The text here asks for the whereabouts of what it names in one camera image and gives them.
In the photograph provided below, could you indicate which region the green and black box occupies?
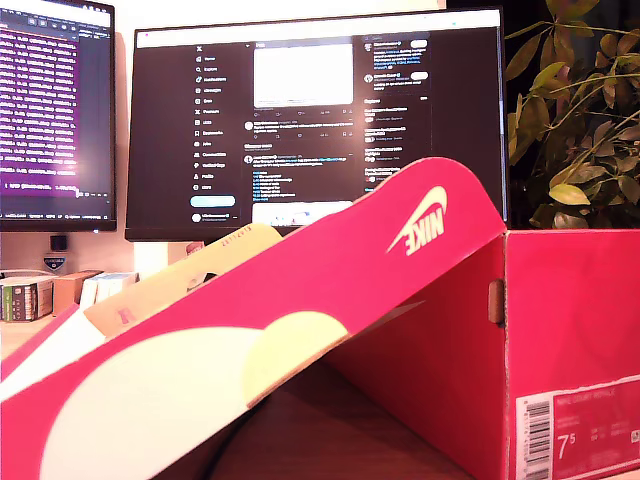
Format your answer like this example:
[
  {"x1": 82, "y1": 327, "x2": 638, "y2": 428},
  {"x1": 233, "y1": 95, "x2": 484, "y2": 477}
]
[{"x1": 0, "y1": 277, "x2": 55, "y2": 324}]

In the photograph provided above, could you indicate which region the red Nike shoebox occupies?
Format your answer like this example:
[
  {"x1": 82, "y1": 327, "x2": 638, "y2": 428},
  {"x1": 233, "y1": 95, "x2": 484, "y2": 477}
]
[{"x1": 0, "y1": 156, "x2": 640, "y2": 480}]

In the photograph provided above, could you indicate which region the wide black computer monitor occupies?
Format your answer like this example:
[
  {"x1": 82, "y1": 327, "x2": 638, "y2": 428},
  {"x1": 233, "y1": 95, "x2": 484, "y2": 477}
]
[{"x1": 124, "y1": 5, "x2": 510, "y2": 243}]

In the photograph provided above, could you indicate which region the monitor with purple terminal text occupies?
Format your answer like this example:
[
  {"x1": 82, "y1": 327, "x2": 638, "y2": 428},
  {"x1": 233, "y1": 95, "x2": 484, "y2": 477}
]
[{"x1": 0, "y1": 0, "x2": 117, "y2": 233}]

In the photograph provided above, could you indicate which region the white monitor stand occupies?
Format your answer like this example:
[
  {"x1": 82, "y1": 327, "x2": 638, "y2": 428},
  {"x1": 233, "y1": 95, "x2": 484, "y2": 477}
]
[{"x1": 133, "y1": 241, "x2": 190, "y2": 279}]

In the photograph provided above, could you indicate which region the brown cardboard box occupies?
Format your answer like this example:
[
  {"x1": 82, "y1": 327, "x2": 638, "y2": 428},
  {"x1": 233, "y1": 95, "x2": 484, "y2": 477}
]
[{"x1": 51, "y1": 269, "x2": 104, "y2": 317}]

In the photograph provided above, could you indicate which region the green leafy houseplant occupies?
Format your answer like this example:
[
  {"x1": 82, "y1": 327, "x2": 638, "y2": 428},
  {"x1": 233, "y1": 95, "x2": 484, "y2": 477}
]
[{"x1": 504, "y1": 0, "x2": 640, "y2": 231}]

